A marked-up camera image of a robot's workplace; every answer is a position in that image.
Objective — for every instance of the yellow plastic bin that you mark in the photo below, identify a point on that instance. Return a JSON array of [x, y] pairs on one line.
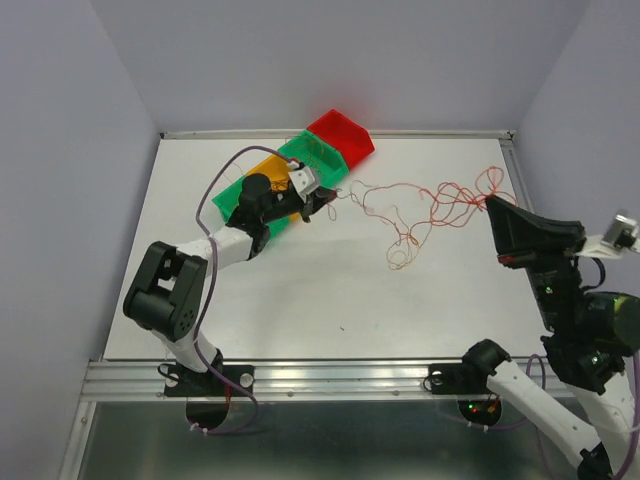
[[272, 172]]

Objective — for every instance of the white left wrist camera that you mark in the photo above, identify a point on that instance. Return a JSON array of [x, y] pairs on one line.
[[303, 178]]

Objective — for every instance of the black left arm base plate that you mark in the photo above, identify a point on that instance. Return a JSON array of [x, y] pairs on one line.
[[181, 382]]

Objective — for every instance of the aluminium front rail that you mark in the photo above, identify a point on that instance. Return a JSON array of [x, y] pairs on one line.
[[273, 381]]

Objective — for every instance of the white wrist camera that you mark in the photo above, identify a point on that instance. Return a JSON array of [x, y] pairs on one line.
[[621, 237], [303, 178]]

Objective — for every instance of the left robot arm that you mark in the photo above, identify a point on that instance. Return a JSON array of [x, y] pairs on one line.
[[173, 285]]

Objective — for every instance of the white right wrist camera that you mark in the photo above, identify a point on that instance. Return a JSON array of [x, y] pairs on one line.
[[621, 237]]

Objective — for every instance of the green plastic bin near red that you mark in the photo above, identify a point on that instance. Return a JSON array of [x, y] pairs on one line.
[[316, 153]]

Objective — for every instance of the green plastic bin front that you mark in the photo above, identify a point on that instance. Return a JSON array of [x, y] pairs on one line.
[[228, 200]]

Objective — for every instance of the aluminium back rail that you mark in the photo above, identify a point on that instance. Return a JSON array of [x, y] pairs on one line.
[[375, 134]]

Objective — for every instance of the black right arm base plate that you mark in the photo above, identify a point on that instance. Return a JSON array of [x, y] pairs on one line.
[[457, 379]]

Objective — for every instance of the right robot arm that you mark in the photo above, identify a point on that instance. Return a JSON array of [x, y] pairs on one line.
[[591, 333]]

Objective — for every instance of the aluminium right side rail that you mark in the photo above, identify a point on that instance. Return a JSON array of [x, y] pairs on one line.
[[557, 288]]

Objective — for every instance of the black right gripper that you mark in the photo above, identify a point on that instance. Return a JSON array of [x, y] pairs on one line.
[[516, 232]]

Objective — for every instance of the aluminium rail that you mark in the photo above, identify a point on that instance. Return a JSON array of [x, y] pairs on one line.
[[557, 288], [273, 381], [375, 134]]

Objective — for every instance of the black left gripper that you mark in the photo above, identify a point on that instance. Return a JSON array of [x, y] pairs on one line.
[[315, 201]]

